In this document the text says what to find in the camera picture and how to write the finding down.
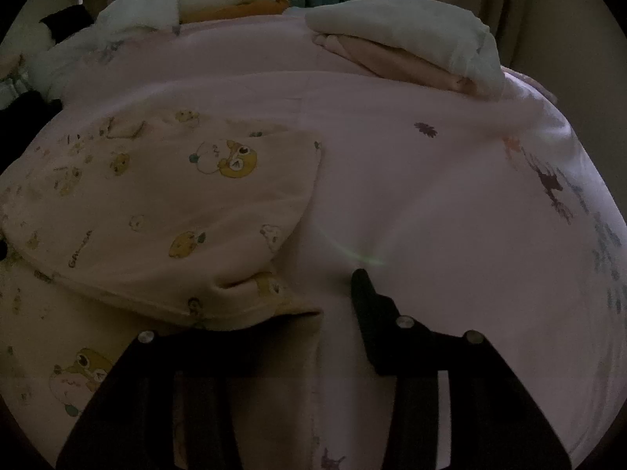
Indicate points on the pink folded cloth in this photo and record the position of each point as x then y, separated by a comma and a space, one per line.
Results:
392, 66

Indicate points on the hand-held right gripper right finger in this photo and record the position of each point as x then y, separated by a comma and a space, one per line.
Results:
372, 313

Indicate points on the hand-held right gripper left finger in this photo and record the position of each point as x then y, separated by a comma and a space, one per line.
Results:
147, 401

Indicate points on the orange cloth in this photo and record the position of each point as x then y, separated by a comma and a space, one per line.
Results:
235, 10

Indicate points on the cream cartoon-print baby garment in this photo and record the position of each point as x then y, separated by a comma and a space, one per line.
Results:
171, 205

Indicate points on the pink printed blanket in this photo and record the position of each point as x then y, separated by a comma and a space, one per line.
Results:
416, 205

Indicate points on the white folded cloth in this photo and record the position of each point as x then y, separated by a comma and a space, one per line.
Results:
401, 29

